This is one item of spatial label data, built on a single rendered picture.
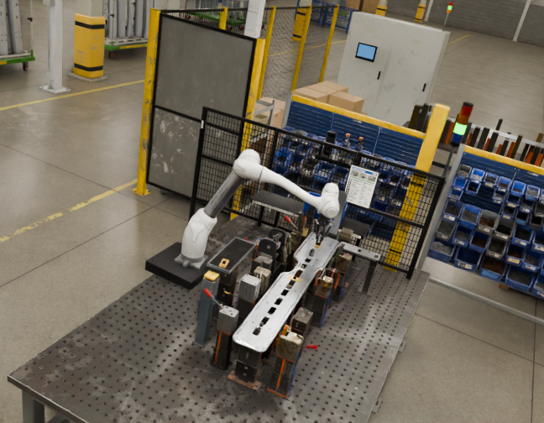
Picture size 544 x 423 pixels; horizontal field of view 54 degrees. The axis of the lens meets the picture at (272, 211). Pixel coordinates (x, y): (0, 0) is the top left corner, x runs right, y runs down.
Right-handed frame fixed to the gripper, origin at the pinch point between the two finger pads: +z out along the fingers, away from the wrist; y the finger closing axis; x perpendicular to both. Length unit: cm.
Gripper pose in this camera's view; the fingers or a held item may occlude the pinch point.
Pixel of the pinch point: (319, 239)
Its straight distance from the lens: 366.1
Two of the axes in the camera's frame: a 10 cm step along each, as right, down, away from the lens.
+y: 9.2, 3.0, -2.7
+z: -1.7, 8.9, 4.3
